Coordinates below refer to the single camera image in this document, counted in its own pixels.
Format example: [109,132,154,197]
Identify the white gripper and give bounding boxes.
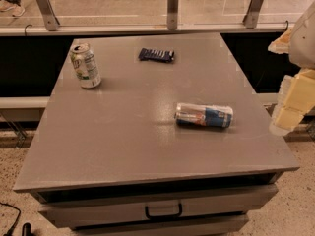
[268,1,315,136]

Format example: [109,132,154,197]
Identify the blue rxbar blueberry wrapper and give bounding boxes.
[138,48,174,63]

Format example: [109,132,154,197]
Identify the blue silver energy drink can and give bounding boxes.
[174,103,233,128]

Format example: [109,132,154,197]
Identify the grey drawer cabinet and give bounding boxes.
[15,33,298,236]

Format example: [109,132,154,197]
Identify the metal railing base beam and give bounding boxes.
[0,21,294,36]

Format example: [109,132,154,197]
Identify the green white soda can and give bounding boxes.
[70,43,101,89]

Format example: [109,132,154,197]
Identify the person's feet in sneakers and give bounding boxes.
[0,0,25,18]

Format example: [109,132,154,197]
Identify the right metal railing bracket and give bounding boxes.
[243,0,264,29]

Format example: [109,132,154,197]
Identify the metal railing bracket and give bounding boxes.
[166,0,179,30]
[243,0,264,29]
[36,0,60,31]

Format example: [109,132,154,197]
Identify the middle metal railing bracket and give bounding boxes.
[166,0,179,30]

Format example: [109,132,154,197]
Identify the black drawer handle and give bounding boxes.
[145,203,183,220]

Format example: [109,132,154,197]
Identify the left metal railing bracket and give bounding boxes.
[36,0,60,31]

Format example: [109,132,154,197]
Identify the black floor cable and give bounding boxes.
[0,201,33,236]

